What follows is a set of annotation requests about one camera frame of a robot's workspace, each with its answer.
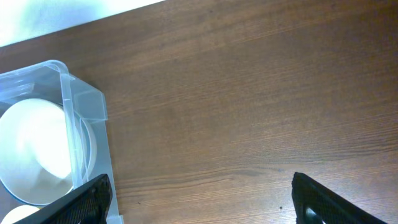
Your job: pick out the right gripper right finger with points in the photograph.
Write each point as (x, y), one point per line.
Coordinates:
(316, 204)

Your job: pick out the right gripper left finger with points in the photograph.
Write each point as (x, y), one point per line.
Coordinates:
(88, 204)

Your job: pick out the cream white bowl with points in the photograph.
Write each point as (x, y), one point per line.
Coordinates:
(36, 167)

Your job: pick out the white small bowl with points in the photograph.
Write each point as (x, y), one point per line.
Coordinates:
(19, 213)

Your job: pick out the dark blue bowl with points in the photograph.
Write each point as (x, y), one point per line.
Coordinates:
(14, 197)

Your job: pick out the clear plastic storage bin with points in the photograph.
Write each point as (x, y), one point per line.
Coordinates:
(85, 111)

